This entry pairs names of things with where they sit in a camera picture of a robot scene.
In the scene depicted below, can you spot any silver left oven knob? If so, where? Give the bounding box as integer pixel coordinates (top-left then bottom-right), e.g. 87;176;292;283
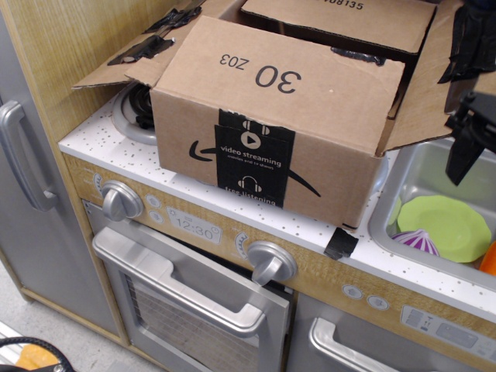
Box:
102;180;144;222

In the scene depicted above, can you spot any silver oven door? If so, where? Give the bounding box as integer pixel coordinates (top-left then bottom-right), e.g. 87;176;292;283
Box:
84;201;291;371

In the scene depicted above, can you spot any silver toy sink basin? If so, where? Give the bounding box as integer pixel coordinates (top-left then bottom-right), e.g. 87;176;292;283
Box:
369;139;495;290

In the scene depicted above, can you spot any orange object bottom left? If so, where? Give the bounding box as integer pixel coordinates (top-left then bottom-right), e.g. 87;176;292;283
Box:
15;344;59;370

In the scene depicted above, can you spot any black tape piece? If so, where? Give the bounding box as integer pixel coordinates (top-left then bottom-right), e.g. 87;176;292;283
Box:
324;228;359;260

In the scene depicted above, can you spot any silver oven knob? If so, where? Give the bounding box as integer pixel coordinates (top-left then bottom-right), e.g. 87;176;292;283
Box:
102;180;144;222
246;241;298;286

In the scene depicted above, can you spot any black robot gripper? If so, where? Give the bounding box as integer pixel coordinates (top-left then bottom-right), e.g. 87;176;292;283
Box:
446;91;495;185

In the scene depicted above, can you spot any silver dishwasher door handle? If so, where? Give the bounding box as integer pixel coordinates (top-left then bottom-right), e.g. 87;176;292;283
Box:
308;318;395;372

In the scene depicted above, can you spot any orange toy vegetable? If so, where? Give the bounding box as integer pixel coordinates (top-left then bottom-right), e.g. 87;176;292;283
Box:
479;242;496;276

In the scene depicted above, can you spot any purple toy onion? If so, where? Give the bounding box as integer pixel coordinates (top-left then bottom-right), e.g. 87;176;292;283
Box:
391;229;439;257

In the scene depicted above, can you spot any large cardboard shipping box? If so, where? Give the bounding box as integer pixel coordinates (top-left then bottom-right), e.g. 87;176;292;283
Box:
78;1;467;229

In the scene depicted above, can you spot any silver toy stove burner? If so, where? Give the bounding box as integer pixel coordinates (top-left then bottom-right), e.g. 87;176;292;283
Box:
112;83;157;146

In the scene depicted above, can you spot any silver right oven knob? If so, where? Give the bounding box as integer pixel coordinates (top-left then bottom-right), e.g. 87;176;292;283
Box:
246;241;298;286

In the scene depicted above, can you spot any black cable loop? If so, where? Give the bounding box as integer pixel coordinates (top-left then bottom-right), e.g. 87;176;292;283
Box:
0;336;74;372

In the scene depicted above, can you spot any silver fridge door handle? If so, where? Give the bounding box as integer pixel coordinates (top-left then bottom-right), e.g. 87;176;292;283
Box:
1;101;58;212

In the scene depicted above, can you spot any green toy plate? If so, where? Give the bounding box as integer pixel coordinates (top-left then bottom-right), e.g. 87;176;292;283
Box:
397;195;492;264

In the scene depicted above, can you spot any toy kitchen play set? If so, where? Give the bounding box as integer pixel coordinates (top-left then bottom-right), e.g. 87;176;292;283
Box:
0;0;496;372

